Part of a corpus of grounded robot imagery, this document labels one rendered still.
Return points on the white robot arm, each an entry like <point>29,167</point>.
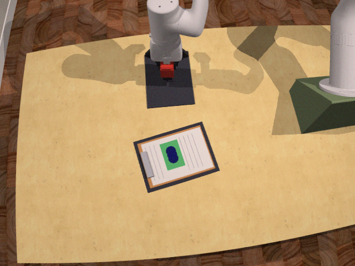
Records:
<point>167,20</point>

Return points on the dark blue ink mark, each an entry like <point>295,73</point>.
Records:
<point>173,156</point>
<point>174,160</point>
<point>171,150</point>

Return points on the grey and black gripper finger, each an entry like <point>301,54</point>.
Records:
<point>147,54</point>
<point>185,54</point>

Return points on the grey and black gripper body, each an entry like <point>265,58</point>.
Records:
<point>172,53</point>

